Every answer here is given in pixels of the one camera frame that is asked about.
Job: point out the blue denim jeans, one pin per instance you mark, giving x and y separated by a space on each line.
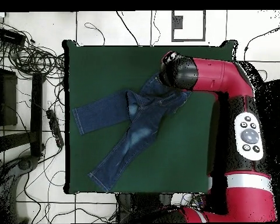
107 112

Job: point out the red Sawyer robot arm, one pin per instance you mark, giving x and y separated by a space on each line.
224 74

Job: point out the dark green table cloth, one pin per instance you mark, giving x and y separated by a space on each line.
95 65

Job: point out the black power strip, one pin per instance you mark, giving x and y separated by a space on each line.
54 127

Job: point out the black rectangular box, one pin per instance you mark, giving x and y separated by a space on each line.
10 37

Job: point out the black chair base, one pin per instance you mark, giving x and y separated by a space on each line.
25 164

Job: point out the grey square floor frame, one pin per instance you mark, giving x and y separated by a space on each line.
188 40

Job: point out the black frame stand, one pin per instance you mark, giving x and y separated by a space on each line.
36 112

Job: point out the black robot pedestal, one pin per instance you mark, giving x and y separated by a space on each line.
140 205

